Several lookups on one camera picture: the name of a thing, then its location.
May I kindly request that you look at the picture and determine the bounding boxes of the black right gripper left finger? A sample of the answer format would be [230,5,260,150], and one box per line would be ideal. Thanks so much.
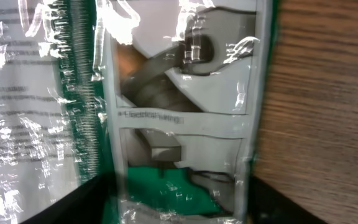
[22,174,117,224]

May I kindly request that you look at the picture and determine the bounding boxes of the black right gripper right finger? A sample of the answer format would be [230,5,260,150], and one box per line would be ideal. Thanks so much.
[248,175,325,224]

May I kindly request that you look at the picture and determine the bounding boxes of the green glove packet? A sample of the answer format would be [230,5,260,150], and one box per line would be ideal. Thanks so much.
[0,0,278,223]

